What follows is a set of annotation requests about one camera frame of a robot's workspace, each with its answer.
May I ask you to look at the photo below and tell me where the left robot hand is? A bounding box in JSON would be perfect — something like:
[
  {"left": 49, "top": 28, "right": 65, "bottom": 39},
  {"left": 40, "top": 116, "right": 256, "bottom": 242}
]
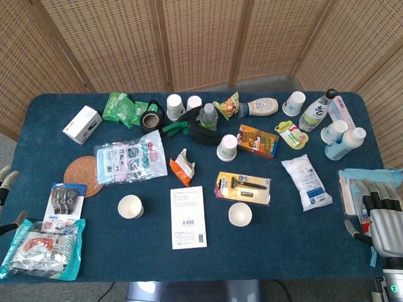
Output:
[{"left": 0, "top": 166, "right": 28, "bottom": 236}]

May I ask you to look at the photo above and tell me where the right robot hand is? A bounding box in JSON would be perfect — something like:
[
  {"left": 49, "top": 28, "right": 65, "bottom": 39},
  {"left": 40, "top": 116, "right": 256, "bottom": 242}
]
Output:
[{"left": 344, "top": 179, "right": 403, "bottom": 261}]

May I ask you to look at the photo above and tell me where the paper cup with blue flower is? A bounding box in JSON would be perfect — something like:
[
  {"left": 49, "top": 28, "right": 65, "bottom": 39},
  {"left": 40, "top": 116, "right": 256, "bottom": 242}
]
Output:
[
  {"left": 118, "top": 194, "right": 145, "bottom": 220},
  {"left": 281, "top": 91, "right": 307, "bottom": 118},
  {"left": 320, "top": 120, "right": 348, "bottom": 145}
]

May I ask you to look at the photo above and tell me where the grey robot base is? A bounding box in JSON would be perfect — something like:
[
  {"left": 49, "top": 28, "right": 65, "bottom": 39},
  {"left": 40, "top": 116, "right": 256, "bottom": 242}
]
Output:
[{"left": 125, "top": 279, "right": 263, "bottom": 302}]

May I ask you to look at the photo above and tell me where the blue pink packet edge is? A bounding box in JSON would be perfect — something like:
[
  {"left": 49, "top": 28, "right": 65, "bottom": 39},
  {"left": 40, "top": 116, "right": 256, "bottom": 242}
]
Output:
[{"left": 338, "top": 167, "right": 403, "bottom": 268}]

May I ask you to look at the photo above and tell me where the paper cup with green print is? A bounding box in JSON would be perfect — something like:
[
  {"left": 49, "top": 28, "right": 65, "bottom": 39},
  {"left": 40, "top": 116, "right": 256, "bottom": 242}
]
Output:
[
  {"left": 166, "top": 93, "right": 186, "bottom": 122},
  {"left": 228, "top": 202, "right": 253, "bottom": 227}
]

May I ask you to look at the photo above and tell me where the clear pack of wooden sticks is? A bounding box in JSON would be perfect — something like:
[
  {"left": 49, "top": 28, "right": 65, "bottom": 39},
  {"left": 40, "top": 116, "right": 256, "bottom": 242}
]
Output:
[{"left": 338, "top": 171, "right": 363, "bottom": 216}]

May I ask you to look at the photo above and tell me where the correction tape blister pack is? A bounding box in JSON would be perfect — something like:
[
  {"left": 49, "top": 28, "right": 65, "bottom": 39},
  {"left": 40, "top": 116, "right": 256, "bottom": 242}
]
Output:
[{"left": 42, "top": 182, "right": 88, "bottom": 233}]

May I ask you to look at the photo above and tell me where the round woven coaster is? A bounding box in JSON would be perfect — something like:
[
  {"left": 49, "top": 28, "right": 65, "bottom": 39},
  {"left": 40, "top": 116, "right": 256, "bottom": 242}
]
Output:
[{"left": 63, "top": 156, "right": 105, "bottom": 198}]

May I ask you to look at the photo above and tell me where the teal silver food package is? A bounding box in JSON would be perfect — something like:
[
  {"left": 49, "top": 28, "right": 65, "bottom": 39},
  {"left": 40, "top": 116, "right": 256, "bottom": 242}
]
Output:
[{"left": 0, "top": 218, "right": 86, "bottom": 281}]

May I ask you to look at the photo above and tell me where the white cotton pad bag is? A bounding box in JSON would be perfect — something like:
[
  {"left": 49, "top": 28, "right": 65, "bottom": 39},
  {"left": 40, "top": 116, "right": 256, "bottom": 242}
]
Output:
[{"left": 280, "top": 154, "right": 334, "bottom": 213}]

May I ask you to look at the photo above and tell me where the white blue lotion bottle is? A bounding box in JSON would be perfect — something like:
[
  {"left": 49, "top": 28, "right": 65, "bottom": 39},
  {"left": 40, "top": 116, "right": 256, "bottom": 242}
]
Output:
[{"left": 324, "top": 126, "right": 367, "bottom": 162}]

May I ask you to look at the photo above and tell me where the white carton box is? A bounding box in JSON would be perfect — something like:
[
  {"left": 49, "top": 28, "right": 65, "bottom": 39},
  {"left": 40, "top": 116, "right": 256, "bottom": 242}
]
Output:
[{"left": 62, "top": 105, "right": 103, "bottom": 145}]

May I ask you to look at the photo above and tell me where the clear zip bag with items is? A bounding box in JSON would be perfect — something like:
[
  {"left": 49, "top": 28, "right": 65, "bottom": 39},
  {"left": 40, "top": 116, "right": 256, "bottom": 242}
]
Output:
[{"left": 93, "top": 130, "right": 169, "bottom": 186}]

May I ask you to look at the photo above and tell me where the pink blue toothbrush pack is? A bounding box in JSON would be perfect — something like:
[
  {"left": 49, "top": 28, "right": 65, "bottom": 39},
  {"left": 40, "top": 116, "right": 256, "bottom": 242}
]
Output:
[{"left": 327, "top": 96, "right": 357, "bottom": 130}]

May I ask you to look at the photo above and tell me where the green wet wipes pack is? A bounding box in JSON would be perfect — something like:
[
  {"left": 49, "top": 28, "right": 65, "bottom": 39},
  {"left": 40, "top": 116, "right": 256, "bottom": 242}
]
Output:
[
  {"left": 102, "top": 92, "right": 128, "bottom": 122},
  {"left": 116, "top": 97, "right": 137, "bottom": 130},
  {"left": 131, "top": 100, "right": 150, "bottom": 126}
]

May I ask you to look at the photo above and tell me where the lip balm on green card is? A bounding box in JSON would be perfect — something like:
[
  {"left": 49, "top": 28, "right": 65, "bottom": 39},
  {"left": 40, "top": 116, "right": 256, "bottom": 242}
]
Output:
[{"left": 274, "top": 121, "right": 310, "bottom": 150}]

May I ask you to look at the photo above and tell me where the lime soda bottle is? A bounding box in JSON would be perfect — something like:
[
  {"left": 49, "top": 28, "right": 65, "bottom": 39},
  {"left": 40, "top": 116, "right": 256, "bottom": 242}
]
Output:
[{"left": 298, "top": 88, "right": 338, "bottom": 133}]

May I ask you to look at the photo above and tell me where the blue table cloth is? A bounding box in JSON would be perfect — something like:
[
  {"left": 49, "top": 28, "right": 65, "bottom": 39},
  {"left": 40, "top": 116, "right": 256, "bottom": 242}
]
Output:
[{"left": 0, "top": 91, "right": 387, "bottom": 284}]

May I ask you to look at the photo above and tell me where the razor on yellow card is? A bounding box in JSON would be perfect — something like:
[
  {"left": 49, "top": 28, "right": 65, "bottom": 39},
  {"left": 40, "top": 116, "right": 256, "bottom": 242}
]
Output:
[{"left": 215, "top": 171, "right": 272, "bottom": 206}]

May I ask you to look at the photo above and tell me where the orange product box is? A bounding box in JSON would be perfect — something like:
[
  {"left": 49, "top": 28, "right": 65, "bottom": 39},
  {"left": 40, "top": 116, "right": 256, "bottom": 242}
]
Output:
[{"left": 236, "top": 124, "right": 280, "bottom": 159}]

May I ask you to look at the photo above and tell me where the black tape roll with clip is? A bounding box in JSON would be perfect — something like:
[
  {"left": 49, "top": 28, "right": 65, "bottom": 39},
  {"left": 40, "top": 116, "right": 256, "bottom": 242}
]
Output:
[{"left": 145, "top": 99, "right": 166, "bottom": 122}]

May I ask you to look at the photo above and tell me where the orange white snack bag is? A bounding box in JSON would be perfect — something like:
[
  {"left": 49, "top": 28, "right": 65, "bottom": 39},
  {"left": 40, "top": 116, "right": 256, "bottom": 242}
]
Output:
[{"left": 169, "top": 148, "right": 196, "bottom": 187}]

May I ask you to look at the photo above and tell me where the beige mayonnaise bottle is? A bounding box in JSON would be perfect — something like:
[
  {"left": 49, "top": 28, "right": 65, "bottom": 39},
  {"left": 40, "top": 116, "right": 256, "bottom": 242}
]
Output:
[{"left": 238, "top": 97, "right": 280, "bottom": 118}]

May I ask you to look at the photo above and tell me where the stack of green print cups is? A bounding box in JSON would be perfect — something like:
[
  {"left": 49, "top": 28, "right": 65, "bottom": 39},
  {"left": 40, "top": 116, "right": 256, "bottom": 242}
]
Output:
[{"left": 216, "top": 134, "right": 239, "bottom": 162}]

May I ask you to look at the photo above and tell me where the flat white product box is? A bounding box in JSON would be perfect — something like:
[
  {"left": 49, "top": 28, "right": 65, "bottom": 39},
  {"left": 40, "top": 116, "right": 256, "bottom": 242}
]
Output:
[{"left": 170, "top": 186, "right": 208, "bottom": 250}]

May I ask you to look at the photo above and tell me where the green black work glove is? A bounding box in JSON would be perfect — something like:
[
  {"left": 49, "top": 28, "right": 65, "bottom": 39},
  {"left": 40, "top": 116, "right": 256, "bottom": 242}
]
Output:
[{"left": 161, "top": 106, "right": 222, "bottom": 147}]

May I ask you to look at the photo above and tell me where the green yellow snack bag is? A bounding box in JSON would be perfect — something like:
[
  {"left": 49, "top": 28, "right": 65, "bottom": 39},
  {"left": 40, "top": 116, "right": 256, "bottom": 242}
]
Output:
[{"left": 212, "top": 91, "right": 241, "bottom": 121}]

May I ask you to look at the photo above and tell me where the clear bottle green liquid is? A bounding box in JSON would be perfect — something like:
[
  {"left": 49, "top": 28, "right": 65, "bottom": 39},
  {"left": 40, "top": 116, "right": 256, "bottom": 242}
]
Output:
[{"left": 195, "top": 103, "right": 219, "bottom": 131}]

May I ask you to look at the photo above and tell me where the woven folding screen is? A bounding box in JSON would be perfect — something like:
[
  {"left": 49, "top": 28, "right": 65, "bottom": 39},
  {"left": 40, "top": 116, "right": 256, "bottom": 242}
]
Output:
[{"left": 0, "top": 0, "right": 403, "bottom": 169}]

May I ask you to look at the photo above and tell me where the black cable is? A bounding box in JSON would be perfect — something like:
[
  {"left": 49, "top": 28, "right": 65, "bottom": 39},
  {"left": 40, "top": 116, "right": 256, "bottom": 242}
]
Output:
[
  {"left": 96, "top": 281, "right": 116, "bottom": 302},
  {"left": 273, "top": 279, "right": 294, "bottom": 302}
]

